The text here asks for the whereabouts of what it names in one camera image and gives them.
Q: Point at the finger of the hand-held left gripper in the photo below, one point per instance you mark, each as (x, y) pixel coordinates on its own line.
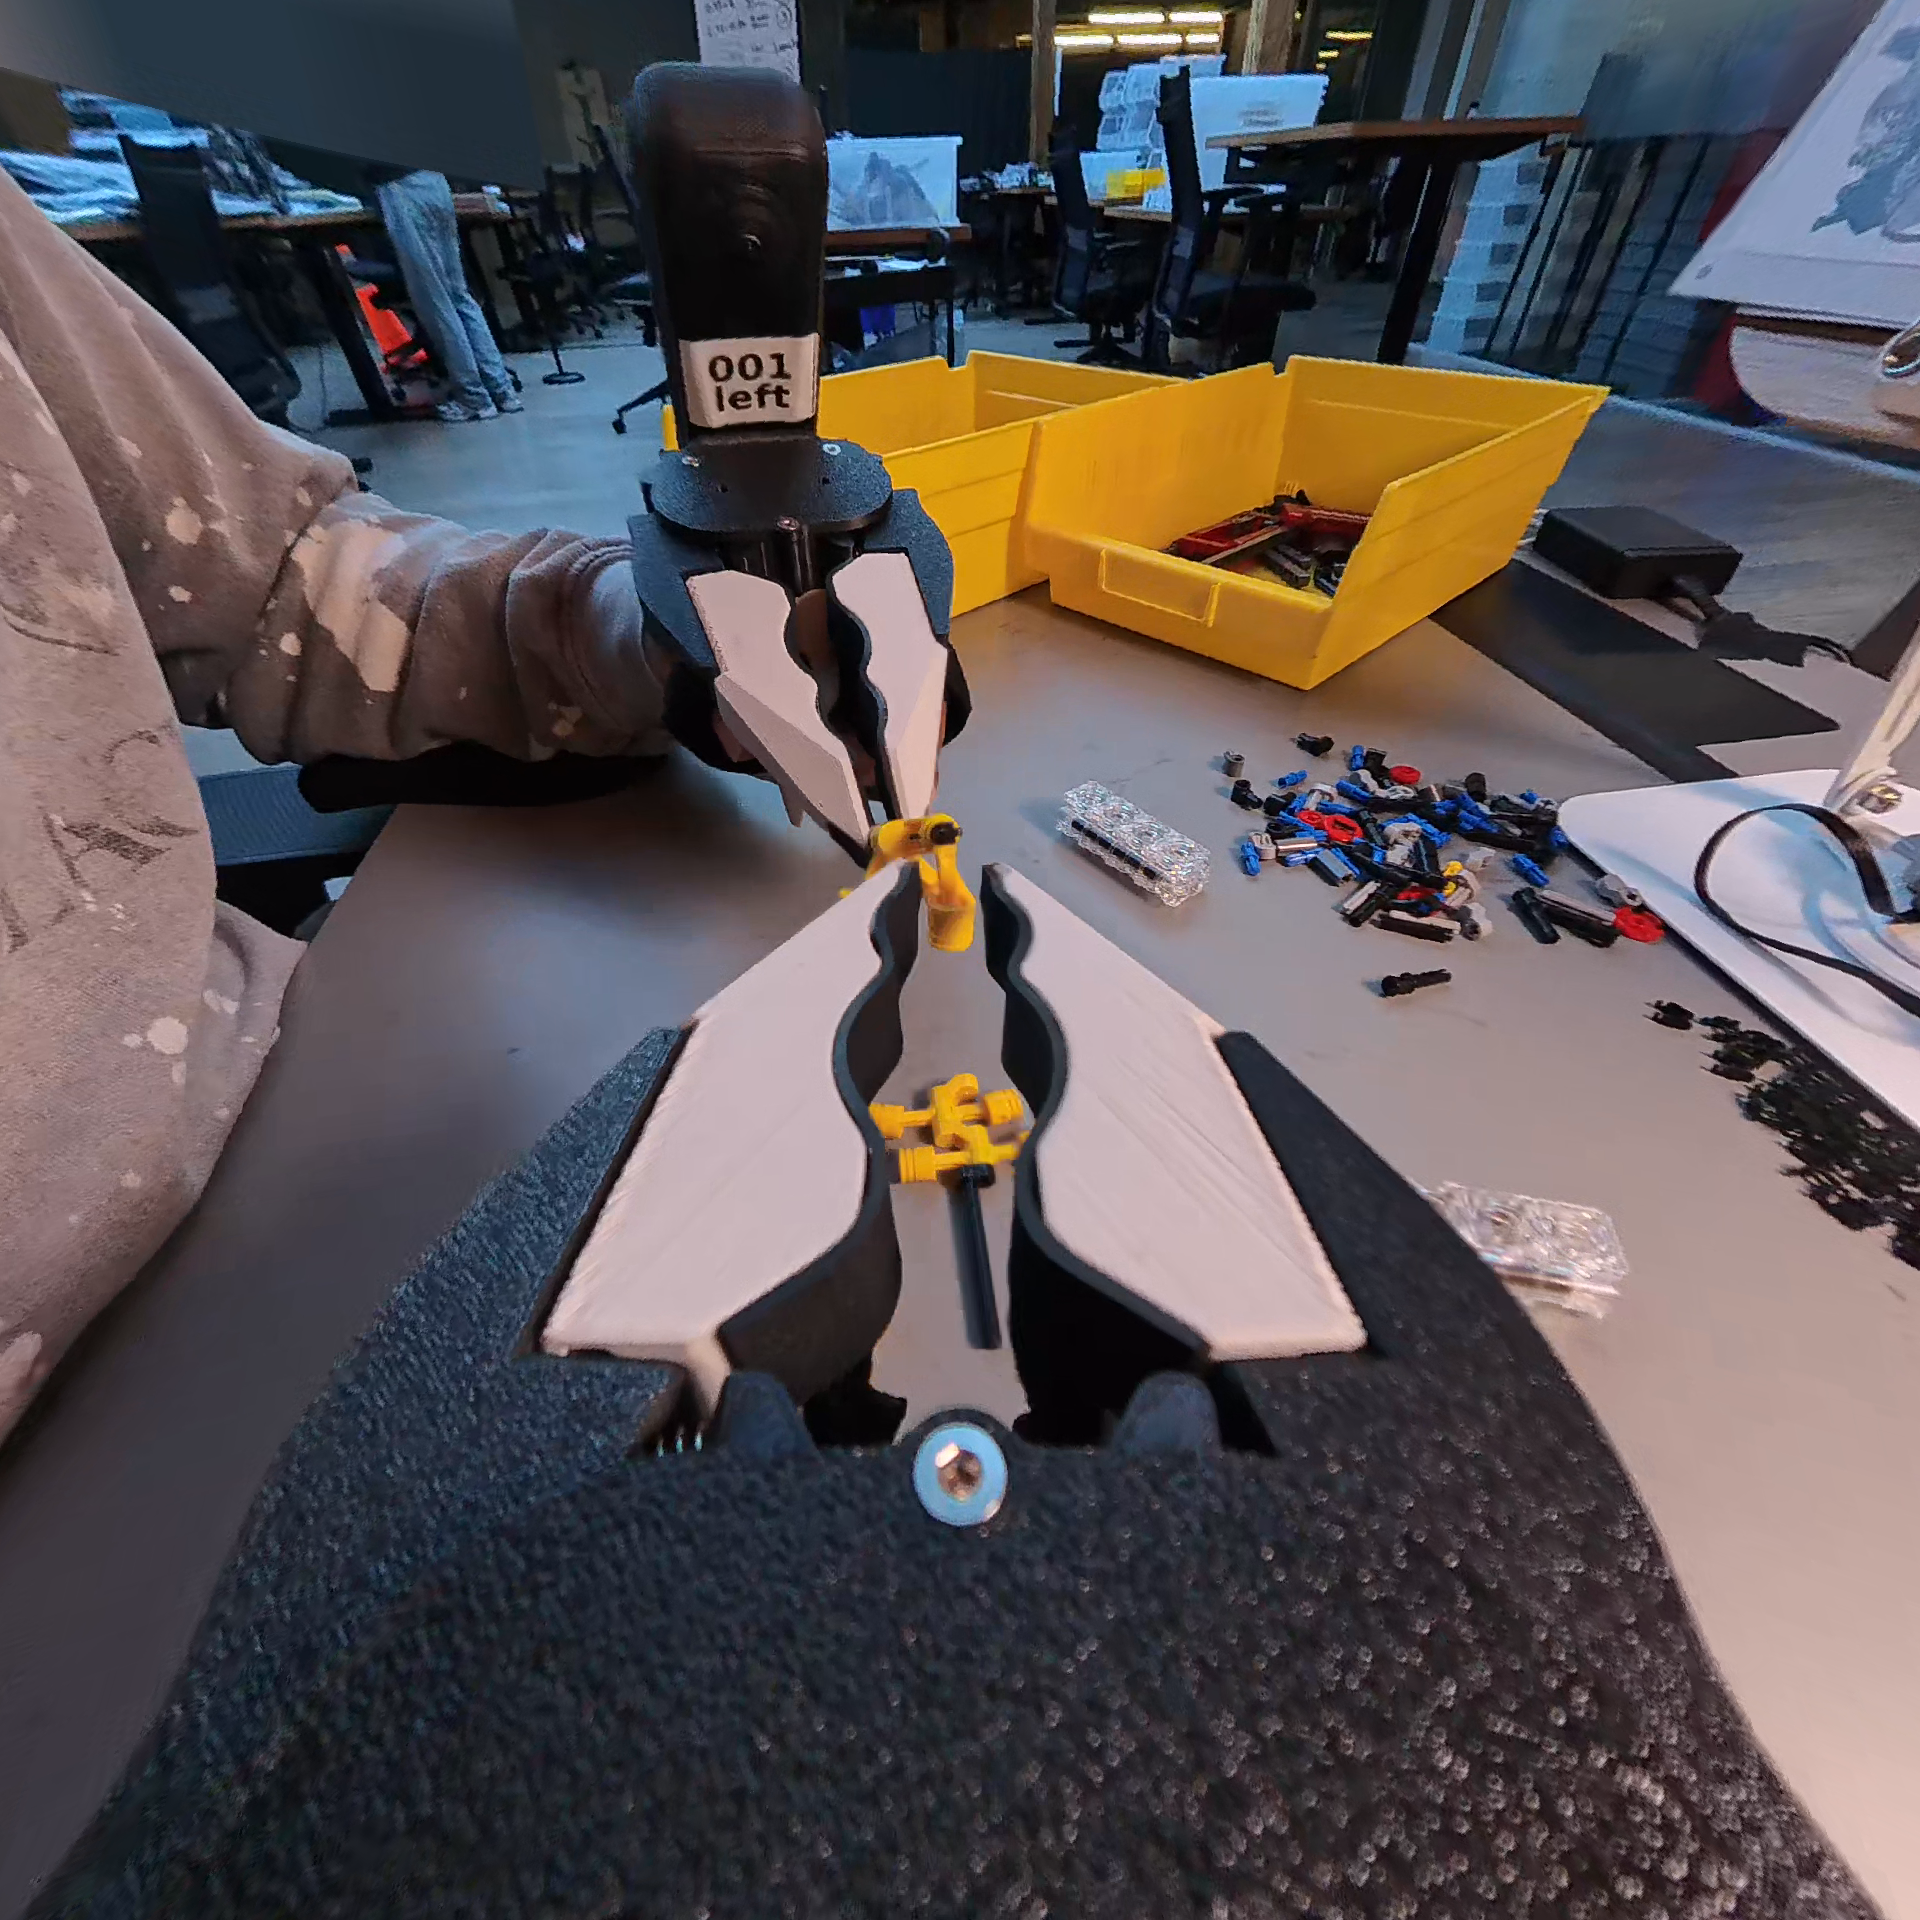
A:
(909, 662)
(758, 662)

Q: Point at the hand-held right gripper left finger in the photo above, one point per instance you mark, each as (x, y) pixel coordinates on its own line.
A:
(720, 1185)

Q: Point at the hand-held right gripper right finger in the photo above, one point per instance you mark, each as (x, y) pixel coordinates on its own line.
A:
(1184, 1185)

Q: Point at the black axle with yellow pistons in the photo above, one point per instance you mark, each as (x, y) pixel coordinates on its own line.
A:
(944, 1118)
(944, 908)

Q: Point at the person's left forearm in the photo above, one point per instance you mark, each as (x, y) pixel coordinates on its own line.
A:
(422, 645)

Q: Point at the grey desk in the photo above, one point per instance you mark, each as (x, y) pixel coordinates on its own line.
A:
(450, 1051)

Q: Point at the white printed sign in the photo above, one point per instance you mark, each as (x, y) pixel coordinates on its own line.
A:
(751, 38)

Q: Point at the yellow plastic bin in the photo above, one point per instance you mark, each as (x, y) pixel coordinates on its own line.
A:
(1050, 494)
(930, 451)

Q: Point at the clear cylinder block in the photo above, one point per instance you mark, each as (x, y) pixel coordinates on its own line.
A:
(1133, 844)
(1529, 1244)

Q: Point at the black connector pin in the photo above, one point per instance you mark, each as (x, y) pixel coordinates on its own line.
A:
(1411, 983)

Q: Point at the orange traffic cone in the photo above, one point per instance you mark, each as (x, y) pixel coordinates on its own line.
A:
(394, 323)

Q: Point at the pile of red black beams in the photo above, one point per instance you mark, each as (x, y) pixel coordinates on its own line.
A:
(1275, 540)

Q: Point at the pile of mixed small bricks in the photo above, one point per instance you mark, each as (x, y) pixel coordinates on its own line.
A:
(1395, 856)

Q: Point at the wooden table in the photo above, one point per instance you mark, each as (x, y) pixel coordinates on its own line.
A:
(299, 222)
(1395, 134)

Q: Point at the white book stand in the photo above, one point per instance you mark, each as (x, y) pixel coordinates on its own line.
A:
(1651, 869)

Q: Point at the pile of clear plastic bags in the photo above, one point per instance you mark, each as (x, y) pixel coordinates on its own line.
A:
(149, 166)

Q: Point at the person's grey sweatshirt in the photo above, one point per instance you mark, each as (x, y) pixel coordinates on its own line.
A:
(120, 975)

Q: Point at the pile of black pins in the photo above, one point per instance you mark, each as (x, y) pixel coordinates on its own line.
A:
(1830, 1126)

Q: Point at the stack of grey crates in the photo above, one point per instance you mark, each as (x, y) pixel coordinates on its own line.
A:
(1501, 255)

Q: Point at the black power adapter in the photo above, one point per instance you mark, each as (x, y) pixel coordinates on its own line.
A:
(1634, 547)

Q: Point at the instruction booklet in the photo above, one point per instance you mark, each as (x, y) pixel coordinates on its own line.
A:
(1830, 181)

